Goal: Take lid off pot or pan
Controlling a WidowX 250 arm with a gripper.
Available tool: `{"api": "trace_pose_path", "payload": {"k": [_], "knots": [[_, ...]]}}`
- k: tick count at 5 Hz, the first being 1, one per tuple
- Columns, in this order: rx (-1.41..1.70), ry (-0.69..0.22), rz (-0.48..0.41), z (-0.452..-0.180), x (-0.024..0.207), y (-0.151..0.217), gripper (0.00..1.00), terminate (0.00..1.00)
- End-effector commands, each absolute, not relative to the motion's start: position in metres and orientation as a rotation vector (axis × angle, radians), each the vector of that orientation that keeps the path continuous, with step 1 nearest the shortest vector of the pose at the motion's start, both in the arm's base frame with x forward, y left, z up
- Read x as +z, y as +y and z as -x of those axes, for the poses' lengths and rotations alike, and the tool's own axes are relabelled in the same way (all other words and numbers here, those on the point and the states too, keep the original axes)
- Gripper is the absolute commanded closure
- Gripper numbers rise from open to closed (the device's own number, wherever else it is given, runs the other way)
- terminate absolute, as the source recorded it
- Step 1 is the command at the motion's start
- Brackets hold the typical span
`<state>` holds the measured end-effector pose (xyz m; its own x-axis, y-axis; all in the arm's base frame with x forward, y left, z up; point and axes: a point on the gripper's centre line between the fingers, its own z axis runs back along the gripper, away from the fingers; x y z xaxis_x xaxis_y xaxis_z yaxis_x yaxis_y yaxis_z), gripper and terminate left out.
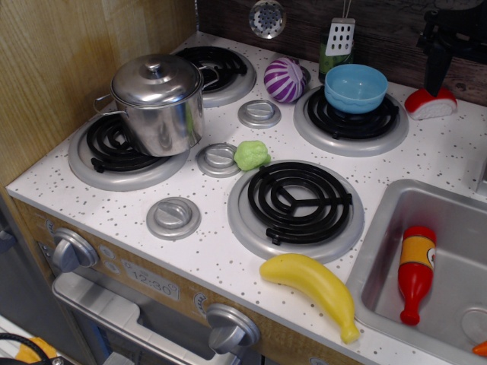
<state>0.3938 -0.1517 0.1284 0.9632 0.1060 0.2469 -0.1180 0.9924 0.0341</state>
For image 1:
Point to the stainless steel pot lid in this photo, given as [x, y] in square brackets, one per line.
[155, 80]

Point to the silver oven door handle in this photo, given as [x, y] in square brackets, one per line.
[140, 329]

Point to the orange toy carrot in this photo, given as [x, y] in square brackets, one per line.
[480, 349]

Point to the silver stovetop knob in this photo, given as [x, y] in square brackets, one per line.
[173, 218]
[259, 114]
[217, 160]

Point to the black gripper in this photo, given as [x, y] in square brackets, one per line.
[447, 33]

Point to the front right black burner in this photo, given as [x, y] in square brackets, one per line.
[293, 206]

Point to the green toy lettuce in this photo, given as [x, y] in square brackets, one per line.
[251, 154]

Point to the silver oven knob left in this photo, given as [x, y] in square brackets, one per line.
[72, 251]

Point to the silver oven knob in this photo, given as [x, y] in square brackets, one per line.
[231, 329]
[72, 251]

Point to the front left black burner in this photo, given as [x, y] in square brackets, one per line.
[100, 156]

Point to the silver oven knob right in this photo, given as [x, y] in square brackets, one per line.
[231, 329]

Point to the silver stovetop knob back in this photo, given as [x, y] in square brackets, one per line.
[259, 114]

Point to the hanging round strainer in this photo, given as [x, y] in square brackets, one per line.
[267, 19]

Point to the back right black burner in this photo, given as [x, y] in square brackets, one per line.
[350, 135]

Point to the metal sink basin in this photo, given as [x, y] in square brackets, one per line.
[453, 314]

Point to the red toy ketchup bottle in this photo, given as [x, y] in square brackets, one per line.
[416, 270]

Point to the red white toy sushi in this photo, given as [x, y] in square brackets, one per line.
[421, 105]

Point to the black burner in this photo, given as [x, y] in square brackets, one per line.
[228, 76]
[100, 156]
[293, 206]
[350, 135]

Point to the back left black burner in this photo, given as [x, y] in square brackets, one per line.
[228, 76]

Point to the yellow cloth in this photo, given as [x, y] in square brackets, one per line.
[28, 355]

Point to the yellow toy banana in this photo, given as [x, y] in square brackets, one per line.
[318, 283]

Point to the blue plastic bowl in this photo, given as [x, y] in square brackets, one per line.
[354, 88]

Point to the hanging slotted spatula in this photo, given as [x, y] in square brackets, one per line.
[341, 33]

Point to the green toy can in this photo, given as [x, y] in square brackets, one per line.
[328, 62]

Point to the silver stovetop knob front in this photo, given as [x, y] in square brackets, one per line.
[173, 218]

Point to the silver stovetop knob middle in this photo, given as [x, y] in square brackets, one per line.
[217, 160]

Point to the purple striped toy ball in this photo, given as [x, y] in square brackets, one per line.
[284, 80]

